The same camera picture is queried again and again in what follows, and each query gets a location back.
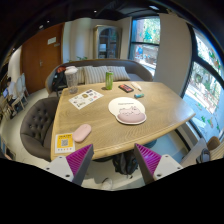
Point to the black backpack under table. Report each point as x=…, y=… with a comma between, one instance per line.
x=125, y=163

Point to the striped right cushion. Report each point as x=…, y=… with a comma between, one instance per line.
x=119, y=73

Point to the yellow QR code card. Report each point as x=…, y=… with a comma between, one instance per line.
x=64, y=142

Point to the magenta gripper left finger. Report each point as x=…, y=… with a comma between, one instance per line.
x=72, y=167

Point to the wooden door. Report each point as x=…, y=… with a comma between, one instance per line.
x=40, y=55

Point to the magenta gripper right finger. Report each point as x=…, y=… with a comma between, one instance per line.
x=154, y=166

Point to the clear plastic tumbler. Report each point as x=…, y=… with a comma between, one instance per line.
x=71, y=78

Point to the white sticker sheet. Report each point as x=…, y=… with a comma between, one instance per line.
x=85, y=98

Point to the striped cushion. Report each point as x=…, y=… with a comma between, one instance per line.
x=95, y=74
x=119, y=73

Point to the pink computer mouse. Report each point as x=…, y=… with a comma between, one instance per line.
x=81, y=133

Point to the black bag on sofa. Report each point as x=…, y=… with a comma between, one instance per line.
x=59, y=81

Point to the green bottle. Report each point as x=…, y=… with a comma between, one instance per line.
x=109, y=80

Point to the wooden display cabinet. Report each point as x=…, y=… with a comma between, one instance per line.
x=107, y=42

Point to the black red phone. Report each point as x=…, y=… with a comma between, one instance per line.
x=126, y=88

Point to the grey curved sofa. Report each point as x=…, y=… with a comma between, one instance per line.
x=135, y=70

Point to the white oblong case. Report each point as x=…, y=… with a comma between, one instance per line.
x=135, y=85

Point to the white cat mouse pad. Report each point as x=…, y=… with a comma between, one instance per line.
x=127, y=110

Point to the wooden oval table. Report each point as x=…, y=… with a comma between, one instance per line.
x=165, y=111

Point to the seated person in background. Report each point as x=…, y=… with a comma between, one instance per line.
x=12, y=92

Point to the teal small eraser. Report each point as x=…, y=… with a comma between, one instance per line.
x=137, y=96

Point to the grey tufted armchair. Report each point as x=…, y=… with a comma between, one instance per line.
x=36, y=127

